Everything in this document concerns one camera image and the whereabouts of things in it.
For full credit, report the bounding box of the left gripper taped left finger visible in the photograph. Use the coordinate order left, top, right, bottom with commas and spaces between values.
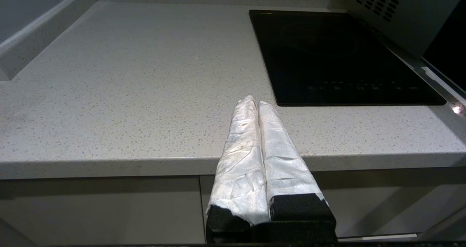
206, 95, 270, 243

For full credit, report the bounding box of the dark glass microwave door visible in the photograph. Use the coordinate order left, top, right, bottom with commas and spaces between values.
400, 0, 466, 116

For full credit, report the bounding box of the silver microwave oven body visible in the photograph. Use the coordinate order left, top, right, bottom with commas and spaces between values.
348, 0, 466, 57

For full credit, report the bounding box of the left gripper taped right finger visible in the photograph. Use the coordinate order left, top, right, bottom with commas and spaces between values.
258, 101, 337, 226

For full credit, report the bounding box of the black induction cooktop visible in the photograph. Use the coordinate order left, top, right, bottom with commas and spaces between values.
249, 9, 447, 107

